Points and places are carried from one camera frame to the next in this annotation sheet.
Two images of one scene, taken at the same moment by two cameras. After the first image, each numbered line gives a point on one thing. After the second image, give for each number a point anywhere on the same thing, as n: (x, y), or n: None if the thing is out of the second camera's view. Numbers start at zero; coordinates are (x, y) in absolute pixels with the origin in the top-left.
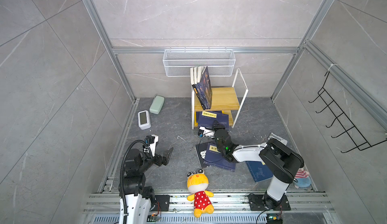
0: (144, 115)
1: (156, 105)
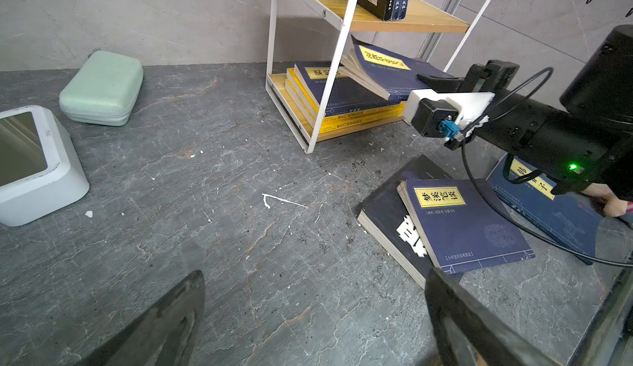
0: (40, 171)
1: (103, 91)
